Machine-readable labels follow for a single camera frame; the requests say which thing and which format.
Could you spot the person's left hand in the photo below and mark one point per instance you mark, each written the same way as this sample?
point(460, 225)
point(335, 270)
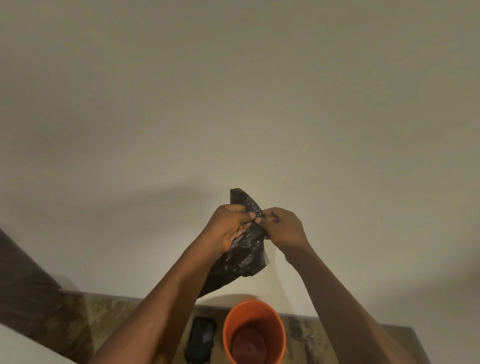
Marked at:
point(224, 225)

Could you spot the person's right hand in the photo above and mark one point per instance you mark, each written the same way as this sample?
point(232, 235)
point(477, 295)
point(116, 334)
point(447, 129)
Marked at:
point(288, 228)

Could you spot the person's left thumb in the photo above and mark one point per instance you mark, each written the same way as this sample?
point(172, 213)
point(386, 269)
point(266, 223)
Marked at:
point(247, 216)

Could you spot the person's right fingers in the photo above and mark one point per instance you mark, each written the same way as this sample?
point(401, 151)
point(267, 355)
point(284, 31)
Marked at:
point(267, 219)

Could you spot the black plastic bag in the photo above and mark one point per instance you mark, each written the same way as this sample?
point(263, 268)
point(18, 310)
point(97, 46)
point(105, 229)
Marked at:
point(243, 251)

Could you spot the person's left forearm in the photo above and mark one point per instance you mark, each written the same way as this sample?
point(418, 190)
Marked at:
point(161, 311)

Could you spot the person's right forearm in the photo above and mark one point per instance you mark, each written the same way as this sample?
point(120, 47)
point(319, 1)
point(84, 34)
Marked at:
point(337, 311)

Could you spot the orange plastic bucket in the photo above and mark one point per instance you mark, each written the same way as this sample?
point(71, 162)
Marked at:
point(254, 333)

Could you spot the black phone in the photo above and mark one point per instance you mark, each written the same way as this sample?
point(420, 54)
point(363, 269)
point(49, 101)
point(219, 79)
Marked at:
point(201, 339)

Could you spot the dark brown furniture panel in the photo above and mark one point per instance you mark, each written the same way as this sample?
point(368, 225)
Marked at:
point(33, 296)

